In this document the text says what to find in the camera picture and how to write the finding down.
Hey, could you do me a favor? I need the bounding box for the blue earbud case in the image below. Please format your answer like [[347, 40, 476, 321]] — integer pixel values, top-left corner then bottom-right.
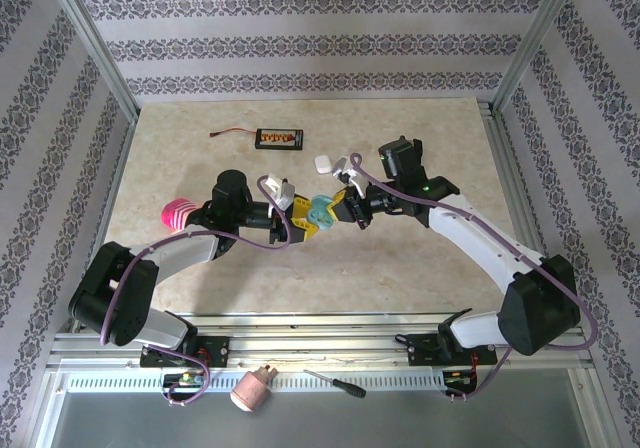
[[308, 195, 337, 232]]

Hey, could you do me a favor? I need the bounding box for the black charger board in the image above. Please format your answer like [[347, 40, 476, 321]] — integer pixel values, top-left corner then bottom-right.
[[254, 127, 305, 150]]

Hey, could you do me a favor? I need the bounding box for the pink striped rolled sock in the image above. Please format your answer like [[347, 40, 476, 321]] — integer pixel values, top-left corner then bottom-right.
[[160, 197, 199, 233]]

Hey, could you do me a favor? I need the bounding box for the grey metal sheet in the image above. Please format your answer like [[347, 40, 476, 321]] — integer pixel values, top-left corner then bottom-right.
[[49, 391, 601, 448]]

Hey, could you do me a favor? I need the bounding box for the red black wire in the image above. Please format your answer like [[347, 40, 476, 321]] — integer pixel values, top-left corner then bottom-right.
[[209, 126, 259, 138]]

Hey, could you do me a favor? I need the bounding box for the aluminium side rail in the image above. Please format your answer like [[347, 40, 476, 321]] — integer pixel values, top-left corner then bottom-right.
[[477, 100, 569, 319], [69, 110, 141, 332]]

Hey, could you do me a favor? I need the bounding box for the wide aluminium base rail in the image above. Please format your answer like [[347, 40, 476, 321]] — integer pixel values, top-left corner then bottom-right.
[[47, 312, 596, 369]]

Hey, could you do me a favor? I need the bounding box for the black handled screwdriver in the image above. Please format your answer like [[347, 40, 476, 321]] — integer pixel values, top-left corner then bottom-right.
[[303, 368, 367, 399]]

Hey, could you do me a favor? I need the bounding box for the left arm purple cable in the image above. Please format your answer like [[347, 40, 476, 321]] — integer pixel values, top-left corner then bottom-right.
[[99, 175, 294, 408]]

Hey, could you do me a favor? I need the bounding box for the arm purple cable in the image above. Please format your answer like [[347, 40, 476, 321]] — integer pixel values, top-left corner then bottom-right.
[[99, 175, 294, 408], [349, 152, 599, 405]]

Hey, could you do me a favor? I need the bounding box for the aluminium frame post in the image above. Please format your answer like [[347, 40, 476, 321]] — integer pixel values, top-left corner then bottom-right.
[[491, 0, 587, 117], [42, 0, 141, 122]]

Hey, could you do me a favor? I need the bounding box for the white slotted cable duct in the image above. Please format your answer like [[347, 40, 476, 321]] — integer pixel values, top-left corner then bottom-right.
[[64, 371, 447, 394]]

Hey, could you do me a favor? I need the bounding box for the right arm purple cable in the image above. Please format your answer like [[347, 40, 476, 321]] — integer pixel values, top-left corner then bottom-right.
[[349, 152, 599, 405]]

